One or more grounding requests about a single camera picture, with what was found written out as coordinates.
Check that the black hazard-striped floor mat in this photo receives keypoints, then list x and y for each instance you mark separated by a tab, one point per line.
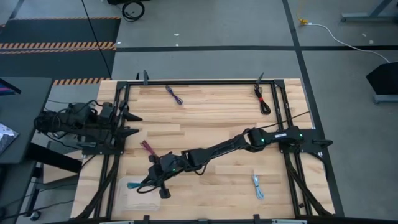
59	31

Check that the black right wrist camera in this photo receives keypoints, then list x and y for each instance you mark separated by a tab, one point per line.
164	193

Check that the grey table leg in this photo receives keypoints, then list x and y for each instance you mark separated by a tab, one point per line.
367	17

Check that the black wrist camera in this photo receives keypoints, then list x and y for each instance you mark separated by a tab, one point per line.
164	193
106	110

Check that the dark grey side table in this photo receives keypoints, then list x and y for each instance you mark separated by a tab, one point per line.
28	109

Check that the dark monitor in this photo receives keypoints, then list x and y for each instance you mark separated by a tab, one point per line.
7	88

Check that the black box on grey base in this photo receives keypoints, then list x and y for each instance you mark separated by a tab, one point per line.
384	79

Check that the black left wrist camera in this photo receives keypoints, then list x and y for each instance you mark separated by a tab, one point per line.
106	110

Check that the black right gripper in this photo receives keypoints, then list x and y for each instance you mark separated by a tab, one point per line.
166	166

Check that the black caster wheel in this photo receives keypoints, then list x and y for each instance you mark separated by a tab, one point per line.
35	215

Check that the printed booklet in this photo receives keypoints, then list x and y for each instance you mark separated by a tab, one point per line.
6	137

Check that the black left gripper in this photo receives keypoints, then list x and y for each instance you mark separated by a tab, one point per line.
116	127

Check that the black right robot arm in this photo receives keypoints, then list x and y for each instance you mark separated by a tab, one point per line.
236	143

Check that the black aluminium table frame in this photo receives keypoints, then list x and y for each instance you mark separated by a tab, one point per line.
202	82

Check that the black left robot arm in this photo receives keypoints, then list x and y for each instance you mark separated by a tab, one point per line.
71	119

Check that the clear plastic bin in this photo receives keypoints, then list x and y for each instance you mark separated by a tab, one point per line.
136	200

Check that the black table clamp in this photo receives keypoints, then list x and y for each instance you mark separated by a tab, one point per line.
145	77
256	218
260	78
146	218

